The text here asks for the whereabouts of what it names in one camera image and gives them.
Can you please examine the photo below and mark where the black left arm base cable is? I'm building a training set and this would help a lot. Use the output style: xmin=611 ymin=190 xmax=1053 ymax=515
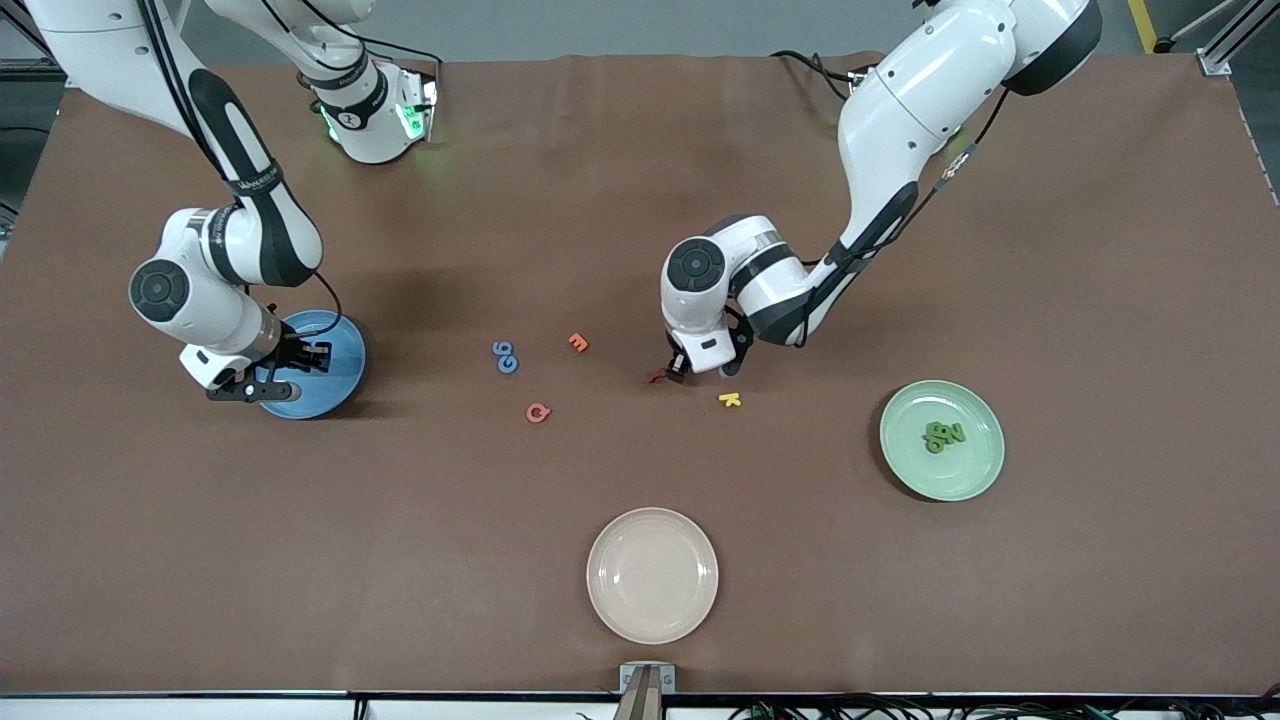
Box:
xmin=770 ymin=50 xmax=863 ymax=106

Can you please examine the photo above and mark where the white table frame rail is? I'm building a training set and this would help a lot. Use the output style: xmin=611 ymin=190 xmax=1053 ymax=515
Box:
xmin=0 ymin=690 xmax=1280 ymax=720

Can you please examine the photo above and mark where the silver right arm base connector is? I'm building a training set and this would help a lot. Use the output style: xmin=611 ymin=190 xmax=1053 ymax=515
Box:
xmin=395 ymin=65 xmax=441 ymax=143

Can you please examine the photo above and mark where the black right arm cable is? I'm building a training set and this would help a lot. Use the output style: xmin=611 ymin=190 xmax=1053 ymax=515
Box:
xmin=140 ymin=0 xmax=343 ymax=341

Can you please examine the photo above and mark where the blue plate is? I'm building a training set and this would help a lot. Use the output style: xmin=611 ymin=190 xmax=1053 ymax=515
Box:
xmin=255 ymin=309 xmax=367 ymax=420

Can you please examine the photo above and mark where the aluminium frame profile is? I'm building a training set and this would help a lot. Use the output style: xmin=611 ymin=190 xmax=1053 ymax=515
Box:
xmin=1198 ymin=0 xmax=1280 ymax=76
xmin=0 ymin=20 xmax=96 ymax=89

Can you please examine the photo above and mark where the green plate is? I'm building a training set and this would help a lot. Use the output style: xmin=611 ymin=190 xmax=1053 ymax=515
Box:
xmin=879 ymin=379 xmax=1006 ymax=502

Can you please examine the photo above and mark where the cream plate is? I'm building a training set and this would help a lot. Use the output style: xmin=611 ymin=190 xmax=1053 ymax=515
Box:
xmin=586 ymin=507 xmax=720 ymax=645

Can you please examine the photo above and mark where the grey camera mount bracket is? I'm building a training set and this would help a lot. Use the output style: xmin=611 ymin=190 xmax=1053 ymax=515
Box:
xmin=612 ymin=662 xmax=677 ymax=720

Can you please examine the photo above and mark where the black cable bundle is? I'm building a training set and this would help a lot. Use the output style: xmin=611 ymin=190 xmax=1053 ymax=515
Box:
xmin=725 ymin=693 xmax=1280 ymax=720

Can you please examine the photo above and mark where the brown table cover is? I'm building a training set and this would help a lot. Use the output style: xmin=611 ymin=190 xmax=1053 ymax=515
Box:
xmin=0 ymin=52 xmax=1280 ymax=696

